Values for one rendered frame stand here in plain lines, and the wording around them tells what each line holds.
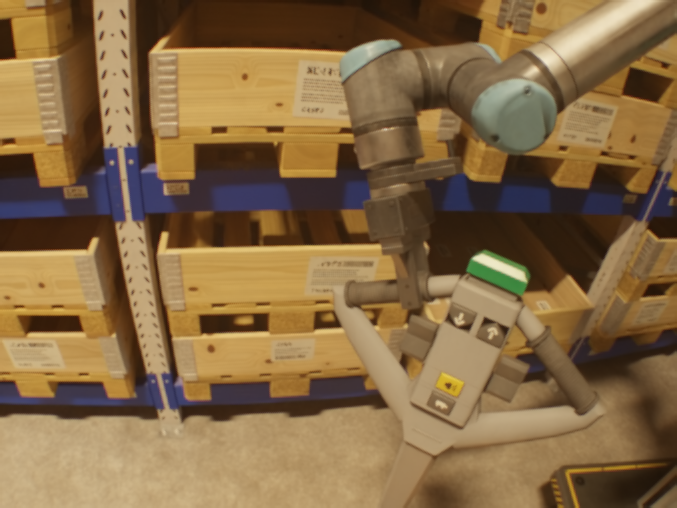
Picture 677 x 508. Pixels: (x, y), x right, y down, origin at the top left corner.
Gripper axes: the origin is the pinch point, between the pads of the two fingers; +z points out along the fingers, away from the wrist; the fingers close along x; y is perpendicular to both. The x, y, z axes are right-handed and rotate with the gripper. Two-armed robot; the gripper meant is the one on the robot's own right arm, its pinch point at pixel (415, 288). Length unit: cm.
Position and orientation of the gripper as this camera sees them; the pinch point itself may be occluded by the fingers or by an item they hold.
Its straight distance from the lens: 66.7
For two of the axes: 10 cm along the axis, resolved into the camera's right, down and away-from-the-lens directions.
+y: -8.6, 1.1, 5.0
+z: 2.0, 9.7, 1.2
